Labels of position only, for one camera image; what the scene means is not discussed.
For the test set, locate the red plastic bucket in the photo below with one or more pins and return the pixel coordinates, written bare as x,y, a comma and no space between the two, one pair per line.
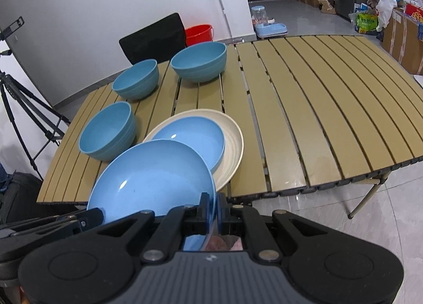
198,34

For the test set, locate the green pet food bag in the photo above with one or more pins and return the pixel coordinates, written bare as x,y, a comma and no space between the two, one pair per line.
366,23

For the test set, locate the black suitcase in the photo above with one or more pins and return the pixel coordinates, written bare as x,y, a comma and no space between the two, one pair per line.
19,198

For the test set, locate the light blue shallow plate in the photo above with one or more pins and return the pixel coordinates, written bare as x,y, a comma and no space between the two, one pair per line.
148,181
195,138

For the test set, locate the white pole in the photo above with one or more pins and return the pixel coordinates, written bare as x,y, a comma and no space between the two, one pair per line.
219,0

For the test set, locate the white plastic bag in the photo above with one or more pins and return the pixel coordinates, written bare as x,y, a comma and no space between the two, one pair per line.
386,10

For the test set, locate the black chair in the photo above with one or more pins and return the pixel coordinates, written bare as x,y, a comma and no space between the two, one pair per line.
152,38

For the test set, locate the red gift box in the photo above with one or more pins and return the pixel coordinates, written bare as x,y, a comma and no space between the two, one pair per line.
416,13

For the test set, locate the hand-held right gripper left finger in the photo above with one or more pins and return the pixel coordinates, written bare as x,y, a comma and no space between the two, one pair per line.
207,206

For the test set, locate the large taped cardboard box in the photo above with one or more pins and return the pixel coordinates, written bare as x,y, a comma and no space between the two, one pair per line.
403,43

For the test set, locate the blue pet water dispenser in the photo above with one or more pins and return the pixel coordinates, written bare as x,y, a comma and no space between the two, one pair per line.
264,23

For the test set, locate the black camera tripod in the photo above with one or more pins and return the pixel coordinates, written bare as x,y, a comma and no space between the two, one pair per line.
19,99

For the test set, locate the blue deep bowl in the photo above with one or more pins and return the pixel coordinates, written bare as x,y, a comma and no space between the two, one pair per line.
102,130
137,86
201,69

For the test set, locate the brown cardboard figure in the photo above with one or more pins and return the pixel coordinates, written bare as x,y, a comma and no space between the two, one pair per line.
327,6

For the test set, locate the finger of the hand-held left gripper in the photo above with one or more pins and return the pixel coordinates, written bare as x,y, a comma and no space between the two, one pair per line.
39,233
95,216

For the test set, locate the cream round plate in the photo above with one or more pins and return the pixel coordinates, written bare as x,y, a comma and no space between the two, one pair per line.
233,148

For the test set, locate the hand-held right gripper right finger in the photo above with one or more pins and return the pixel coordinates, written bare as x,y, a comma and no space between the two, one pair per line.
223,208

